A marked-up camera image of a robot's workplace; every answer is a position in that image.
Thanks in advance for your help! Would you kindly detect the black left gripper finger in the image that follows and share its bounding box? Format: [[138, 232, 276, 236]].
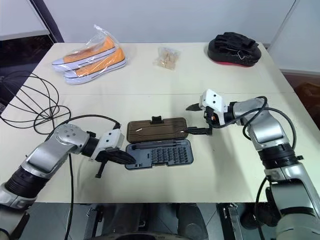
[[94, 161, 108, 179], [112, 149, 137, 166]]

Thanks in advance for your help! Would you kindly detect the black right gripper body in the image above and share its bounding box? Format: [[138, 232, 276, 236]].
[[199, 104, 221, 127]]

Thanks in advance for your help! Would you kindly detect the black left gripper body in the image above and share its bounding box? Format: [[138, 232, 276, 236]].
[[96, 147, 123, 164]]

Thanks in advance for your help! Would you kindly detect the dark screwdriver bit case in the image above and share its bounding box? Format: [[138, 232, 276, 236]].
[[124, 115, 194, 171]]

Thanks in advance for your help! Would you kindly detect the bag of wooden pieces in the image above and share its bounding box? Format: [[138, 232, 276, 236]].
[[152, 46, 181, 72]]

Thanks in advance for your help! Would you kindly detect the black boxing pad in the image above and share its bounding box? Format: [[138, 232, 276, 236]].
[[206, 31, 263, 68]]

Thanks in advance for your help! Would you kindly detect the dark rounded shape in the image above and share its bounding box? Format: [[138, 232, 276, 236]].
[[176, 202, 211, 240]]

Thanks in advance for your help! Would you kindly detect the orange canvas shoe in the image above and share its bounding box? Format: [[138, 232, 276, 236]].
[[63, 47, 127, 86], [51, 37, 118, 72]]

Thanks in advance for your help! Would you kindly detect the brown box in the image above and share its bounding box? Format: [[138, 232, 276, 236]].
[[294, 81, 320, 111]]

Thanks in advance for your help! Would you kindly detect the clear plastic shoe bag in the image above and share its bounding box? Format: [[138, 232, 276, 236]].
[[51, 24, 127, 86]]

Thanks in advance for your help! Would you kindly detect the dark slanted pole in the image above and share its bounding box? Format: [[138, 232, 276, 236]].
[[24, 0, 65, 43]]

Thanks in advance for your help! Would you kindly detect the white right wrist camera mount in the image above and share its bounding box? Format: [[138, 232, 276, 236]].
[[198, 89, 231, 126]]

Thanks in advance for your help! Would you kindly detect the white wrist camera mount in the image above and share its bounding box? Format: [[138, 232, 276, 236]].
[[89, 129, 125, 162], [198, 89, 231, 126]]

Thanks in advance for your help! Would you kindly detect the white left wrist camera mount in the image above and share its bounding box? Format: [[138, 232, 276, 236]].
[[89, 129, 125, 162]]

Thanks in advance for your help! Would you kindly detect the dark screwdriver handle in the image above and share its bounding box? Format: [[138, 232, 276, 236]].
[[131, 141, 179, 150]]

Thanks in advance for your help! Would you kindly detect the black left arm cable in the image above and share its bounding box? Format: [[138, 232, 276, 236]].
[[49, 114, 122, 231]]

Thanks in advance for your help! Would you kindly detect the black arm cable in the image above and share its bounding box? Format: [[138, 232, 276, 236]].
[[49, 114, 122, 231], [212, 96, 298, 240]]

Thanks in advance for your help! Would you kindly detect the black metal bracket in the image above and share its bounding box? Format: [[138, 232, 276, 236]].
[[84, 203, 105, 240], [217, 202, 241, 240]]

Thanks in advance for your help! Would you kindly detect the loose black cable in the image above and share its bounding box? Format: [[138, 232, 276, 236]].
[[0, 71, 73, 135]]

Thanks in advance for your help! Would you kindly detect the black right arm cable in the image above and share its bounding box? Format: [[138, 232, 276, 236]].
[[212, 96, 298, 240]]

